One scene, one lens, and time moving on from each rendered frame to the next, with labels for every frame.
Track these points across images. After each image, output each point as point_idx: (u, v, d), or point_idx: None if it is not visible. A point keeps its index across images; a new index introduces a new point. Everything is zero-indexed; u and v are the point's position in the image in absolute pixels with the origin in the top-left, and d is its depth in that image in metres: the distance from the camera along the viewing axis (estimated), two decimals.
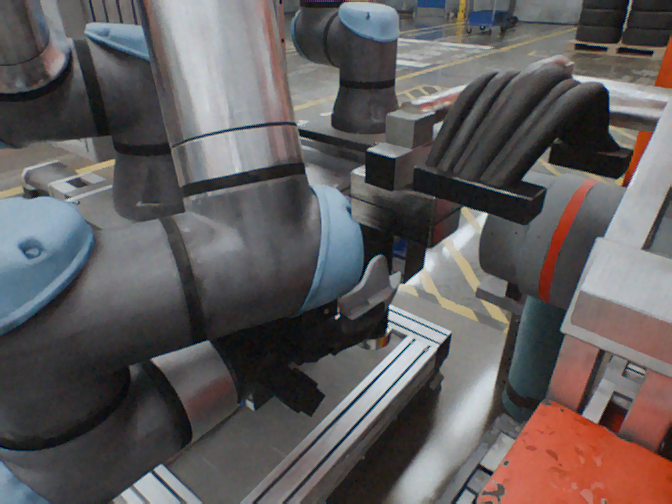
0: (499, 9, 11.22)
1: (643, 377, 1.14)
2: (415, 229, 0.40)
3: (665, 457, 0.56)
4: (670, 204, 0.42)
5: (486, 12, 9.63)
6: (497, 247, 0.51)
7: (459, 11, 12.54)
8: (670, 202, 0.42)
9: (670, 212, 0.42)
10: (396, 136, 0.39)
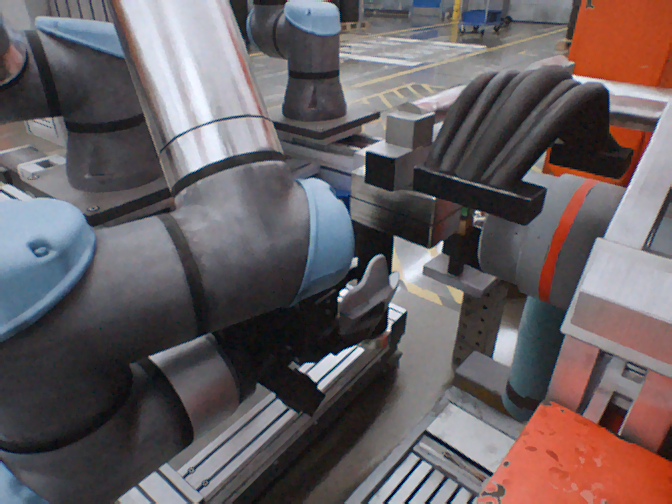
0: (493, 9, 11.30)
1: None
2: (415, 229, 0.40)
3: (665, 457, 0.56)
4: (670, 204, 0.42)
5: (479, 12, 9.72)
6: (497, 247, 0.51)
7: (454, 11, 12.63)
8: (670, 202, 0.42)
9: (670, 212, 0.42)
10: (396, 136, 0.39)
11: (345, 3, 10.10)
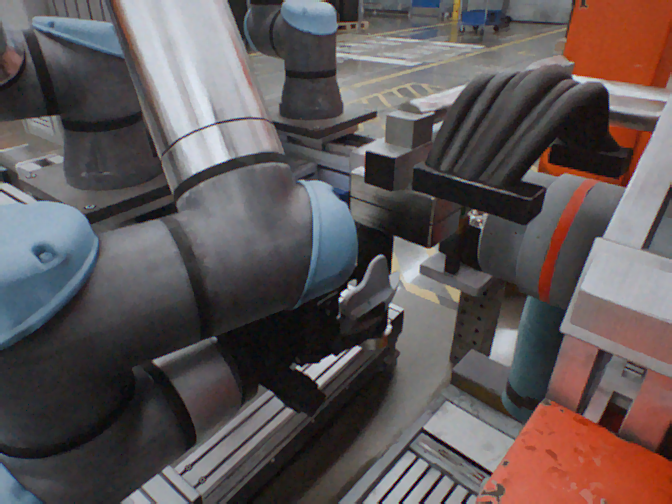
0: (493, 9, 11.31)
1: None
2: (415, 229, 0.40)
3: (665, 457, 0.56)
4: (670, 204, 0.42)
5: (479, 12, 9.72)
6: (497, 247, 0.51)
7: (454, 11, 12.63)
8: (669, 202, 0.42)
9: (670, 212, 0.42)
10: (396, 136, 0.39)
11: (345, 3, 10.11)
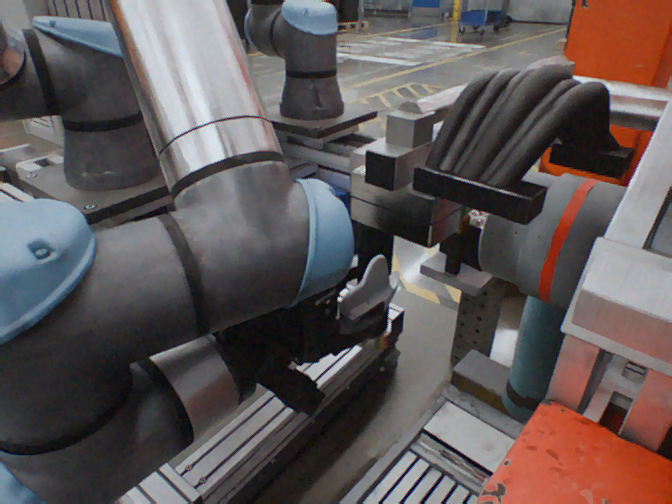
0: (493, 9, 11.31)
1: None
2: (415, 229, 0.40)
3: (665, 457, 0.56)
4: (670, 204, 0.42)
5: (479, 12, 9.72)
6: (497, 247, 0.51)
7: (454, 11, 12.63)
8: (670, 202, 0.42)
9: (670, 212, 0.42)
10: (396, 136, 0.39)
11: (345, 3, 10.11)
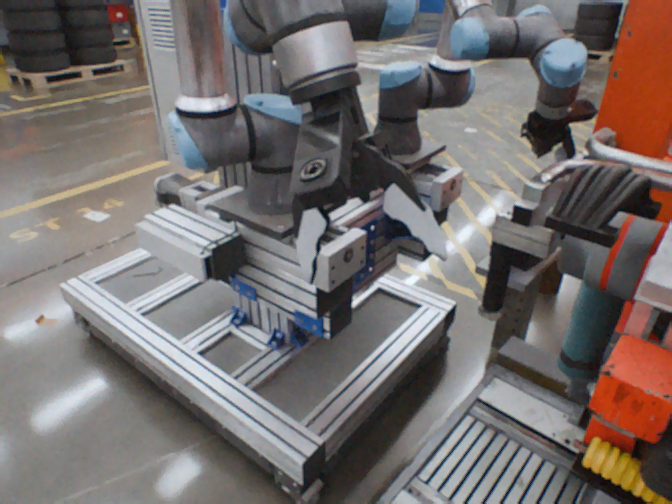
0: (498, 16, 11.61)
1: None
2: (537, 247, 0.71)
3: None
4: None
5: None
6: (572, 256, 0.81)
7: None
8: None
9: None
10: (529, 196, 0.70)
11: None
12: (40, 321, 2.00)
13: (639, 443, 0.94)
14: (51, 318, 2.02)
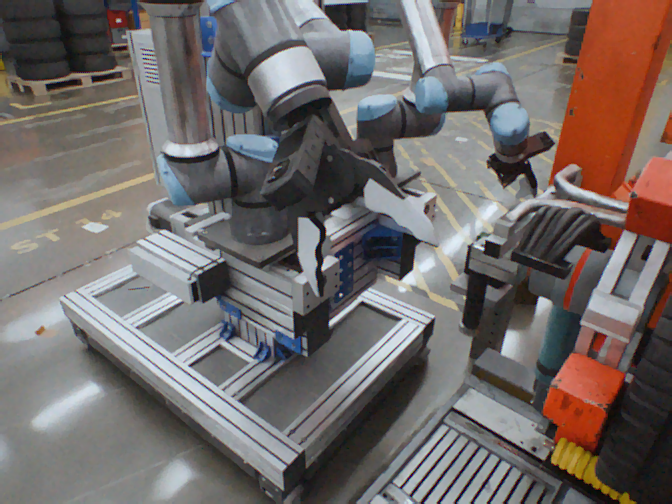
0: (495, 20, 11.71)
1: None
2: (506, 275, 0.83)
3: None
4: (630, 262, 0.85)
5: (481, 25, 10.12)
6: (540, 280, 0.93)
7: (457, 21, 13.03)
8: (630, 261, 0.85)
9: (631, 266, 0.85)
10: (499, 232, 0.82)
11: (352, 16, 10.51)
12: (40, 332, 2.09)
13: None
14: (51, 329, 2.11)
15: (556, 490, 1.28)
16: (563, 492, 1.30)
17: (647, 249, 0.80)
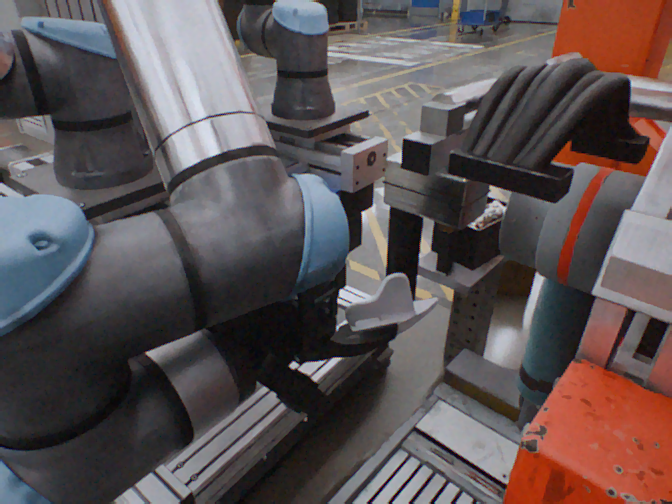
0: (492, 9, 11.32)
1: None
2: (447, 211, 0.43)
3: None
4: None
5: (478, 12, 9.73)
6: (518, 232, 0.54)
7: (453, 11, 12.64)
8: None
9: None
10: (431, 125, 0.42)
11: (344, 3, 10.11)
12: None
13: None
14: None
15: None
16: None
17: None
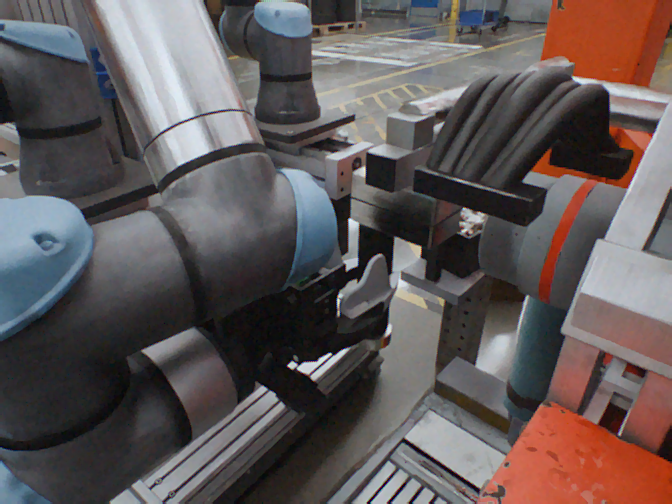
0: (491, 9, 11.28)
1: None
2: (416, 230, 0.40)
3: (665, 458, 0.56)
4: (670, 205, 0.42)
5: (476, 12, 9.70)
6: (497, 248, 0.51)
7: (452, 11, 12.61)
8: (670, 203, 0.42)
9: (670, 213, 0.42)
10: (397, 137, 0.39)
11: (342, 3, 10.08)
12: None
13: None
14: None
15: None
16: None
17: None
